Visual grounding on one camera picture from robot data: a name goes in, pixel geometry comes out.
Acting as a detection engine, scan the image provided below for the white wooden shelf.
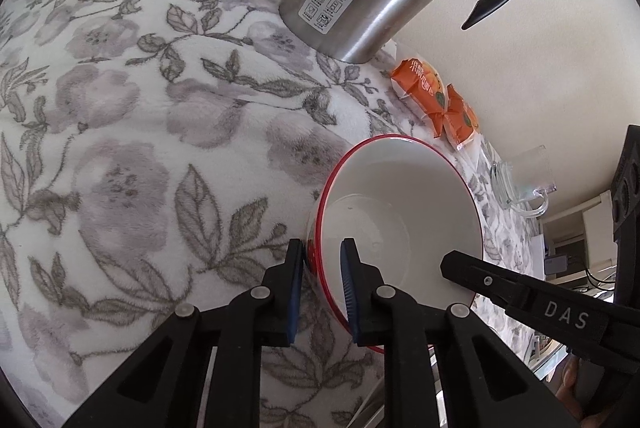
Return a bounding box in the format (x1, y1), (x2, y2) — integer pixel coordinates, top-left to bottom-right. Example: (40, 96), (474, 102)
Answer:
(537, 190), (618, 289)

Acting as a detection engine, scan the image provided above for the person's right hand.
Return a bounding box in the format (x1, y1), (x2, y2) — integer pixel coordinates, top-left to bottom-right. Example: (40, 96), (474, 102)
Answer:
(561, 350), (621, 428)

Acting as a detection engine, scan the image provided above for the strawberry print bowl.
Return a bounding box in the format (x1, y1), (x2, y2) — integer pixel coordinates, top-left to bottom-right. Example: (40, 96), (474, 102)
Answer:
(306, 134), (485, 355)

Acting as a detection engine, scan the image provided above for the black charger cable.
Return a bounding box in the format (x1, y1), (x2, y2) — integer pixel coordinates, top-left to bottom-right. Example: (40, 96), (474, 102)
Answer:
(575, 258), (616, 291)

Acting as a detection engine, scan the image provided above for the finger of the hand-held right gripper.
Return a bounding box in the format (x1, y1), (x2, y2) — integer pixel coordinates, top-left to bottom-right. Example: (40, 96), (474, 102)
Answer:
(440, 250), (533, 309)

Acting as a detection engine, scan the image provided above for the black charger adapter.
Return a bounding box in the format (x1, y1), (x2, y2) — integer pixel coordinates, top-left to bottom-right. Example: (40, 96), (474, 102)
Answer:
(545, 253), (576, 276)

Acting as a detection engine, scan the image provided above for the clear glass mug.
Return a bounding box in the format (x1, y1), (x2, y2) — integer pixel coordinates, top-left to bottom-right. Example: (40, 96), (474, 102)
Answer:
(489, 144), (558, 219)

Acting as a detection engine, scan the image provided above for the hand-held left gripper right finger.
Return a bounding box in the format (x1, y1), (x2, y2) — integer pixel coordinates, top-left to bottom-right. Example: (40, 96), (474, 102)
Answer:
(340, 237), (581, 428)

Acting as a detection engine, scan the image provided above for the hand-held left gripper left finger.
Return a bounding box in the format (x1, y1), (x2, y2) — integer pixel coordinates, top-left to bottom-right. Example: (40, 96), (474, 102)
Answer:
(60, 238), (307, 428)

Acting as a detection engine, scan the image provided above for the grey floral tablecloth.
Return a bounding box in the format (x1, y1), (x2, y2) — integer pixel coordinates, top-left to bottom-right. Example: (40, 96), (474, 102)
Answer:
(0, 0), (566, 428)

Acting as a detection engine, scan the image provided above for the white power strip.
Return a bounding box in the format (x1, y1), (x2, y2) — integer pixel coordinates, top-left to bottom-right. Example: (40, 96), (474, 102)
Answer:
(525, 233), (551, 279)

